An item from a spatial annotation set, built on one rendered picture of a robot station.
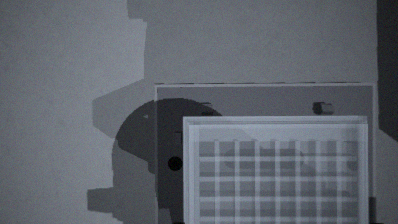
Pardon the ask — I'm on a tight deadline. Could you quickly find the clear multi-well plate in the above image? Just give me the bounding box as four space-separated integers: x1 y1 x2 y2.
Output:
183 115 369 224

